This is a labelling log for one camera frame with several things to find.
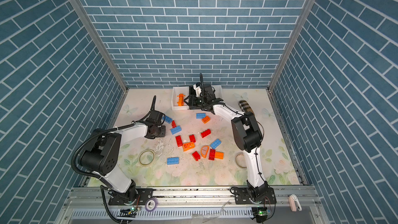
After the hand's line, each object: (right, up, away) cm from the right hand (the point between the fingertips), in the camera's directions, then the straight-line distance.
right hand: (188, 101), depth 95 cm
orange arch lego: (+10, -28, -8) cm, 31 cm away
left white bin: (-11, +8, +21) cm, 25 cm away
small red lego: (+3, -22, -4) cm, 23 cm away
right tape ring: (+28, -33, -11) cm, 45 cm away
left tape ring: (-23, -32, -8) cm, 40 cm away
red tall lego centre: (-5, -24, -4) cm, 25 cm away
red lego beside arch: (+14, -30, -8) cm, 35 cm away
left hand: (-15, -20, +2) cm, 25 cm away
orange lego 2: (+1, -26, -6) cm, 27 cm away
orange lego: (+11, -12, +7) cm, 18 cm away
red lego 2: (+5, -31, -8) cm, 32 cm away
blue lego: (+7, -10, +9) cm, 15 cm away
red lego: (+10, -21, +1) cm, 23 cm away
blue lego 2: (-8, -18, +1) cm, 20 cm away
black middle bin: (+3, +3, -8) cm, 9 cm away
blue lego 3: (+17, -26, -4) cm, 31 cm away
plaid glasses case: (+38, -4, +11) cm, 40 cm away
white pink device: (+52, -47, -24) cm, 74 cm away
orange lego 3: (+18, -30, -10) cm, 37 cm away
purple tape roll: (-12, -49, -24) cm, 56 cm away
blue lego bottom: (-8, -33, -11) cm, 35 cm away
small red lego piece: (-10, -15, +4) cm, 18 cm away
